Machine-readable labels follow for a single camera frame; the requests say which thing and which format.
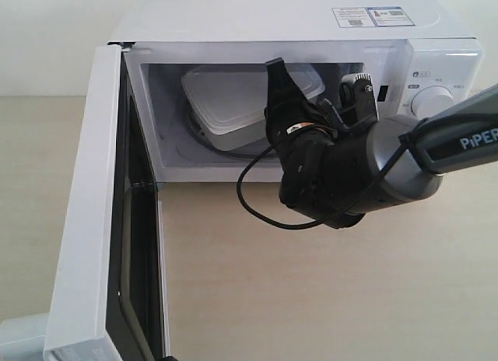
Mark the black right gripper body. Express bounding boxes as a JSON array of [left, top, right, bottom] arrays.
[[265, 100, 350, 213]]

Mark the white plastic lidded container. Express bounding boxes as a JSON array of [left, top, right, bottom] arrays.
[[181, 63, 326, 152]]

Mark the white microwave door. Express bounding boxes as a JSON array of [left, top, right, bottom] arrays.
[[43, 43, 172, 360]]

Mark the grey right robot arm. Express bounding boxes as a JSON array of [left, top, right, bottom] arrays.
[[265, 58, 497, 229]]

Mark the glass microwave turntable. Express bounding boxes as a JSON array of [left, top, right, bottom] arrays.
[[183, 108, 258, 161]]

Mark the white upper microwave knob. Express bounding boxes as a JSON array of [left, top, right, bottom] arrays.
[[411, 86, 454, 120]]

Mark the white microwave oven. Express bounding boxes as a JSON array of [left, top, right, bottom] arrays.
[[110, 0, 483, 184]]

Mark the blue energy label sticker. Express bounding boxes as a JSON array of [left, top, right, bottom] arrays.
[[366, 6, 407, 26]]

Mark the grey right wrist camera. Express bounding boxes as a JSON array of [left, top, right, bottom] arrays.
[[339, 72, 379, 126]]

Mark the black camera cable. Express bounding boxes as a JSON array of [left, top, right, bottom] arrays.
[[236, 115, 409, 229]]

